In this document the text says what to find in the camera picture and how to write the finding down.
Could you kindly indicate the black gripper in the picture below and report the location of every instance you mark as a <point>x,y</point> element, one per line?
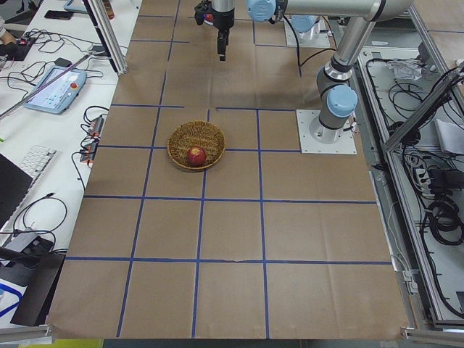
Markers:
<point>222,19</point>

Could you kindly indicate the red yellow apple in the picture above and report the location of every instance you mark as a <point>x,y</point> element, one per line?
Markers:
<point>209,19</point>

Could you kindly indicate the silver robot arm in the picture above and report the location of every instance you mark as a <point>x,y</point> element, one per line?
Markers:
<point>364,14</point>
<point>338,99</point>

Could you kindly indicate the woven wicker basket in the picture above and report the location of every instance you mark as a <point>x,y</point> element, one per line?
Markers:
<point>196,133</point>

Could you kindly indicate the red apple in basket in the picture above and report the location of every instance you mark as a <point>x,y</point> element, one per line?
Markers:
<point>196,156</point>

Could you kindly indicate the blue teach pendant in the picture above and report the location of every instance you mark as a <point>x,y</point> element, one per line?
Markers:
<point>76,6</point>
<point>58,96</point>

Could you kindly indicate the black smartphone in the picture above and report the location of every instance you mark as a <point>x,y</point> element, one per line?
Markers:
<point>58,15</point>

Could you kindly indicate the long metal rod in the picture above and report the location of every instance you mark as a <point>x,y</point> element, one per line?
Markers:
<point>45,85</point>

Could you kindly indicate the white keyboard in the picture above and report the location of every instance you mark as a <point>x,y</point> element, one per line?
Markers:
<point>36,161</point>

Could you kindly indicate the black laptop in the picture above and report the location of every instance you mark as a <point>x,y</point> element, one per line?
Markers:
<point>15,184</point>

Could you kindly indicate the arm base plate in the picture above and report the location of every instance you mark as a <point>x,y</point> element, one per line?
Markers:
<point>310,32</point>
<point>314,138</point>

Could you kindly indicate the aluminium frame post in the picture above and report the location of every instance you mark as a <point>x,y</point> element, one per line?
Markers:
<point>99,17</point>

